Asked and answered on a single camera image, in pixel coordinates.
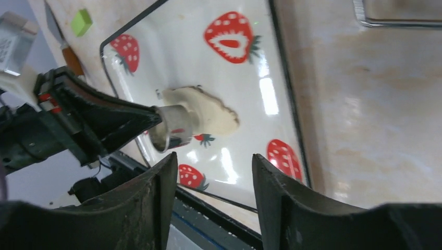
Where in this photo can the strawberry print rectangular tray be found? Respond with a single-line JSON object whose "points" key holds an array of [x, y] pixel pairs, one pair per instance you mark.
{"points": [[229, 50]]}

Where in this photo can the metal dough scraper wooden handle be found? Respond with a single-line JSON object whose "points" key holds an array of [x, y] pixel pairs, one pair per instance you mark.
{"points": [[70, 57]]}

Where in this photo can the green rectangular block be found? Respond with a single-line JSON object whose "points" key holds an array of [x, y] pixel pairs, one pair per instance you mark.
{"points": [[81, 22]]}

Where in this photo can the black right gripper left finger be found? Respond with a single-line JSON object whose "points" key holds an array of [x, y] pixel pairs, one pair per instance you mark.
{"points": [[134, 215]]}

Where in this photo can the white dough lump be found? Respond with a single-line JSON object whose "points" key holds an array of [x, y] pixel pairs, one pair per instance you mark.
{"points": [[214, 117]]}

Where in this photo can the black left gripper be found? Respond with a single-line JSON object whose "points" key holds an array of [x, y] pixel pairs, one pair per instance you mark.
{"points": [[61, 112]]}

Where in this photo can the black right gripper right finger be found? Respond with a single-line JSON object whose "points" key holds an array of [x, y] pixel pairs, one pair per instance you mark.
{"points": [[293, 216]]}

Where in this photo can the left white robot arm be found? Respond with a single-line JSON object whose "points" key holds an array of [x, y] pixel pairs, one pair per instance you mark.
{"points": [[17, 37]]}

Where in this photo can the wooden dough roller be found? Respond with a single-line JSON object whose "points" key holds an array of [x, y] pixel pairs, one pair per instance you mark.
{"points": [[399, 14]]}

